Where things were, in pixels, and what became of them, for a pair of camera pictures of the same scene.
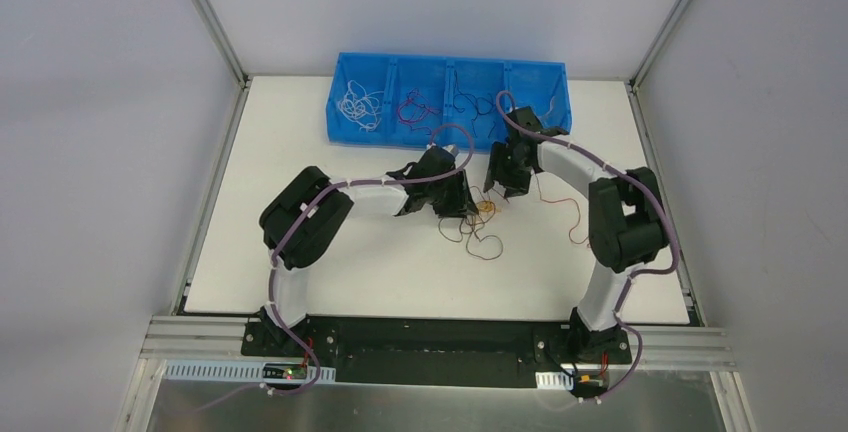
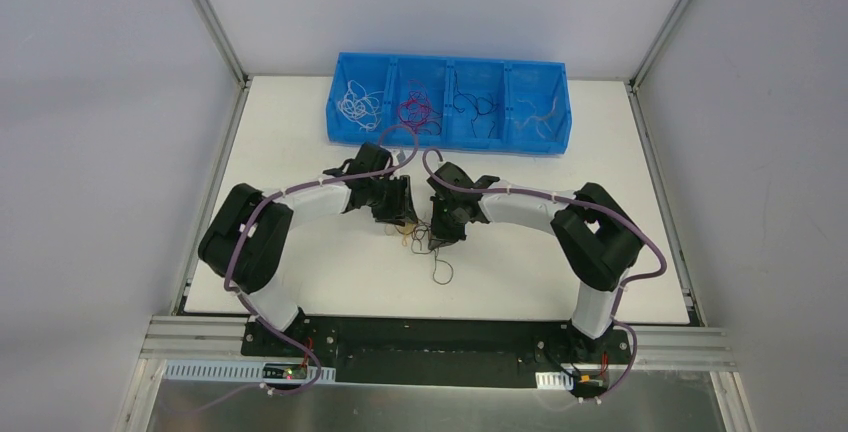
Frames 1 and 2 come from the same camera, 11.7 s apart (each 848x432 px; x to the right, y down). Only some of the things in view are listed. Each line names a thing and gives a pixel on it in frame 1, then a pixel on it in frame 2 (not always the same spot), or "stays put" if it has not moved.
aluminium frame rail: (680, 349) stays put
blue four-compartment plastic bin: (407, 100) stays put
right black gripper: (505, 171) to (447, 215)
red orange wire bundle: (452, 229) to (418, 232)
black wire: (477, 109) stays put
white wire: (360, 107) stays put
